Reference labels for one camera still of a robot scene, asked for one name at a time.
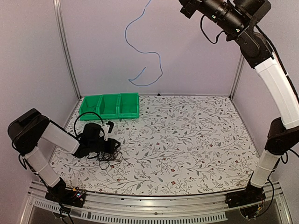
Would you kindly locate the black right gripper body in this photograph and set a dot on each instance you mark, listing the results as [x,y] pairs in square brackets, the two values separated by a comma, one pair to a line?
[230,20]

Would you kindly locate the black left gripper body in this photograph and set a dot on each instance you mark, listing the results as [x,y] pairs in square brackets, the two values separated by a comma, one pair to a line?
[95,147]

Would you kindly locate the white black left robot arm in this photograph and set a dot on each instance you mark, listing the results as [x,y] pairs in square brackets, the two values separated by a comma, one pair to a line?
[31,127]

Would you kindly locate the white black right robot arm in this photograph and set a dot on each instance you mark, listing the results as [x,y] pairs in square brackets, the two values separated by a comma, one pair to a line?
[263,57]

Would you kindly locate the green bin left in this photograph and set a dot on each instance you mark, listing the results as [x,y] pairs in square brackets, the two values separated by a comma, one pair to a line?
[89,108]

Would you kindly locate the green bin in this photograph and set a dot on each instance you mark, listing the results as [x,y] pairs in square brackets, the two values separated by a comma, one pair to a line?
[89,108]
[108,106]
[129,106]

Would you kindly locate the green bin middle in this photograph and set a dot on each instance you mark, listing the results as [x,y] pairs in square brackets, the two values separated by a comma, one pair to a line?
[108,106]

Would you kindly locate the green bin right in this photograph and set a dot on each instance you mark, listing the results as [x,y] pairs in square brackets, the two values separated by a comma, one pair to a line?
[129,106]

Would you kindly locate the floral patterned table mat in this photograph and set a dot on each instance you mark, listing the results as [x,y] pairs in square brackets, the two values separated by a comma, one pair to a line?
[180,145]

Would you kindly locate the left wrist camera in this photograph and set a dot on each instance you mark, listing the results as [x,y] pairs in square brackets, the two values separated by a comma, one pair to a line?
[107,128]

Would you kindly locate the aluminium back right post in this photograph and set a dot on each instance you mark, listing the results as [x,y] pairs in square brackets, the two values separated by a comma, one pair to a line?
[237,76]

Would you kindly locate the aluminium post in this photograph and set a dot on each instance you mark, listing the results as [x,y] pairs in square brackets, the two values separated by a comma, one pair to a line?
[237,76]
[65,48]

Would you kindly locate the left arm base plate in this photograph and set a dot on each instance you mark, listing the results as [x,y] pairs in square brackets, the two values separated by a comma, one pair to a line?
[72,197]

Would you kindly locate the aluminium front frame rail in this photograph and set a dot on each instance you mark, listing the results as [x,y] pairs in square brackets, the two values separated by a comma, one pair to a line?
[100,208]

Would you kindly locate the aluminium back left post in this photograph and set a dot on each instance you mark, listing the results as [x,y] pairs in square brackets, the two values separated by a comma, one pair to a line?
[65,48]

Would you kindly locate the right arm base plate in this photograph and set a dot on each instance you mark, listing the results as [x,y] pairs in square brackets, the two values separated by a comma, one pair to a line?
[250,202]

